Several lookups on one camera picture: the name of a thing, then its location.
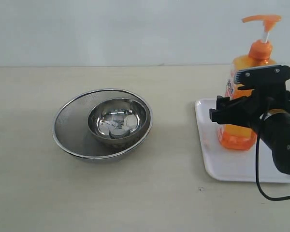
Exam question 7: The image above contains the small shiny steel bowl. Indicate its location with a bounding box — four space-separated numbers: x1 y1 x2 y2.
87 97 150 149

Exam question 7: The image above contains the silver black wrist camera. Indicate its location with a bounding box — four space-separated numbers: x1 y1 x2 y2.
233 64 290 90

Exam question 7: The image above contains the large steel mesh strainer bowl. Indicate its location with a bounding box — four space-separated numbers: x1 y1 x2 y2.
52 88 153 162

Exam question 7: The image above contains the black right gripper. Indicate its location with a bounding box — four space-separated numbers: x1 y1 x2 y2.
209 84 290 135

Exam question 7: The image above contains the white rectangular plastic tray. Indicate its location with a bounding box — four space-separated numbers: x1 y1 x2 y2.
195 99 290 183

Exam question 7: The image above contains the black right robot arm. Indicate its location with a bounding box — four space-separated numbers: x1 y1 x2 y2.
209 84 290 174

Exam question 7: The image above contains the orange pump soap bottle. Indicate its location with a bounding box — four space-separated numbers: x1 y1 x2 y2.
217 14 282 151

